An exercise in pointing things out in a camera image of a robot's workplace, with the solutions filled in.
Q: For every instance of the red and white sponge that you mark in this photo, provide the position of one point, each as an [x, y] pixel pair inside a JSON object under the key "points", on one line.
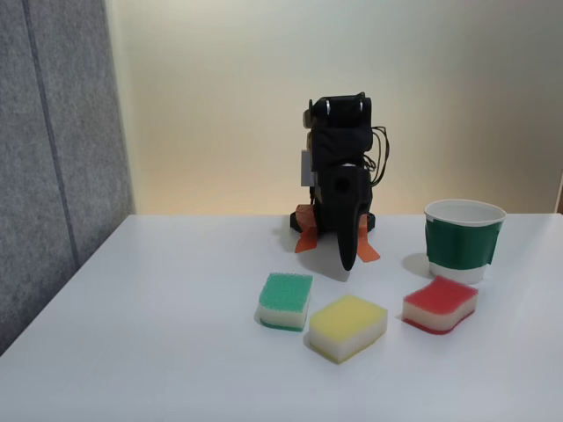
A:
{"points": [[440, 303]]}

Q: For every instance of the orange tape strip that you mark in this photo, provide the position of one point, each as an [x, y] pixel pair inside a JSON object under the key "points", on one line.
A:
{"points": [[367, 252], [306, 239]]}

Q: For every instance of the green and white sponge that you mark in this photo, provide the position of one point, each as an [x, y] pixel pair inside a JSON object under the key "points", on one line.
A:
{"points": [[283, 299]]}

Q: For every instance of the yellow and white sponge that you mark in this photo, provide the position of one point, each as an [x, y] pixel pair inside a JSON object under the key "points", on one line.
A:
{"points": [[347, 325]]}

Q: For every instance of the white cup with green band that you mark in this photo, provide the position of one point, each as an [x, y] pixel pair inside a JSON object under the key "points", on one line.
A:
{"points": [[459, 246]]}

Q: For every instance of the brown object at edge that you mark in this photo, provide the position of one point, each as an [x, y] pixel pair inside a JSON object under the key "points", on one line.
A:
{"points": [[559, 198]]}

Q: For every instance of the grey felt partition panel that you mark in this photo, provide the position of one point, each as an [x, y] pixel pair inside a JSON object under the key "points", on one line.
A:
{"points": [[48, 154]]}

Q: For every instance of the white wall outlet box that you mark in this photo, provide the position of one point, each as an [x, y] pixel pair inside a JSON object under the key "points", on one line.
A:
{"points": [[306, 169]]}

